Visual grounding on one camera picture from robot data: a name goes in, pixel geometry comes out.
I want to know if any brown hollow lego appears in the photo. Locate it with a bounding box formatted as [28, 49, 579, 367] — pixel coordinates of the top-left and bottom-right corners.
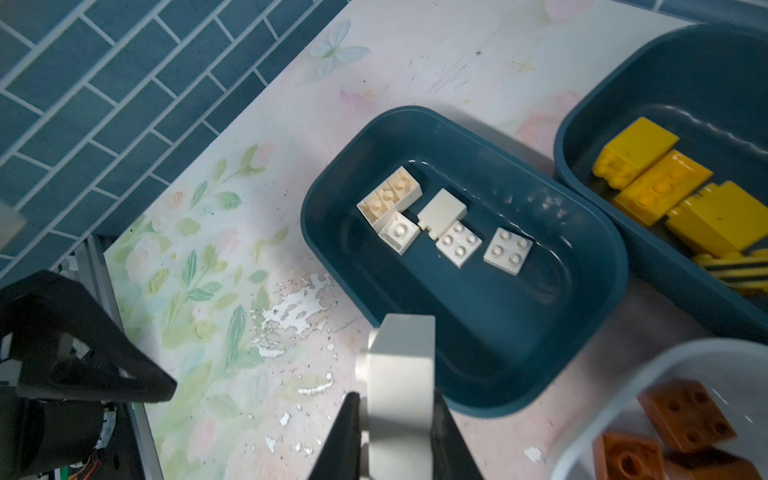
[593, 432, 665, 480]

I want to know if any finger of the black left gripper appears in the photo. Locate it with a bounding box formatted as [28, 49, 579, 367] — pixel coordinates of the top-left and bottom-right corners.
[1, 271, 177, 403]

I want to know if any small white lego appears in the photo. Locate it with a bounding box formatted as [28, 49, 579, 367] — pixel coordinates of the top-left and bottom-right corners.
[436, 221, 483, 269]

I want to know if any teal plastic bin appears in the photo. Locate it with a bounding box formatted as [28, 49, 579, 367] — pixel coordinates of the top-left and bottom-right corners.
[300, 106, 629, 418]
[554, 25, 767, 343]

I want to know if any white plastic bin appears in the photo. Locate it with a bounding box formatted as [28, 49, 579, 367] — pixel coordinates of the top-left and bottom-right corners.
[548, 338, 767, 479]

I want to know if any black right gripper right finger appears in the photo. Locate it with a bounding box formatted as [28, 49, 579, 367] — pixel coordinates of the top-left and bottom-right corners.
[430, 392, 483, 480]

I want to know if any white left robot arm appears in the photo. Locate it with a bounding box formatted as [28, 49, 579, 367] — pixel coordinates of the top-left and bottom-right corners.
[1, 270, 177, 479]

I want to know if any long white lego brick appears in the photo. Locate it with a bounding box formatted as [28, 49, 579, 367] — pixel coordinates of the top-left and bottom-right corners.
[355, 314, 436, 479]

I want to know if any near teal plastic bin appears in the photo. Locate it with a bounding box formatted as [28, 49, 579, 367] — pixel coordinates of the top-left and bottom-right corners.
[300, 106, 629, 418]

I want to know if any yellow hollow lego brick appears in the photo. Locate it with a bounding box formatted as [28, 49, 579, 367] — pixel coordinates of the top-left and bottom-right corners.
[665, 181, 767, 257]

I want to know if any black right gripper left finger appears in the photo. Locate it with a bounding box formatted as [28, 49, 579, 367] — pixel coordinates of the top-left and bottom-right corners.
[308, 392, 361, 480]

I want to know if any long yellow lego brick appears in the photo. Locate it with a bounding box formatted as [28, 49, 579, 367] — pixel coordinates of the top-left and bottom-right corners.
[611, 150, 713, 227]

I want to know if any far teal plastic bin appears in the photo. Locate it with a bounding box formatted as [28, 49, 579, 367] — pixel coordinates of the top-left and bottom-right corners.
[554, 25, 767, 343]

